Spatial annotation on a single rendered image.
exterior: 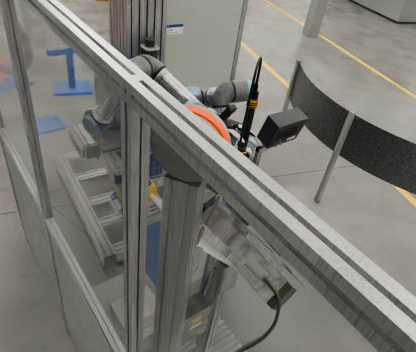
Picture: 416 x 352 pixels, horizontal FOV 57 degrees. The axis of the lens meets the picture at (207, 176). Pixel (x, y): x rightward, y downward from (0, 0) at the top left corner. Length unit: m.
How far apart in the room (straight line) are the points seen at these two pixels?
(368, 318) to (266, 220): 0.13
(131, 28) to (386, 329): 2.07
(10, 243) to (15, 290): 0.44
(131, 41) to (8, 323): 1.87
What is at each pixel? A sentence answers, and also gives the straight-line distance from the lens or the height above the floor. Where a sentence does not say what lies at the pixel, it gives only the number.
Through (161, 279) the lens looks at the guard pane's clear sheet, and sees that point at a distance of 0.80.
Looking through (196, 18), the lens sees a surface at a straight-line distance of 3.51.
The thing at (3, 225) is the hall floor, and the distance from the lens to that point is 3.37.
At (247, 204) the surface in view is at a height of 2.03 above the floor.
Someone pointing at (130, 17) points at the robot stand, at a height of 1.68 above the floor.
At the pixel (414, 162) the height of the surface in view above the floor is 0.81.
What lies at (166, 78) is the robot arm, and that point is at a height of 1.53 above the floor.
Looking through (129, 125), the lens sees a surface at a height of 1.97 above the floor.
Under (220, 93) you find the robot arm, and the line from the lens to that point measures 2.02.
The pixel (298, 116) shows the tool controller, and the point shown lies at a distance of 2.41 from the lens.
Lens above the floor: 2.31
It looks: 38 degrees down
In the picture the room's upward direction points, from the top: 9 degrees clockwise
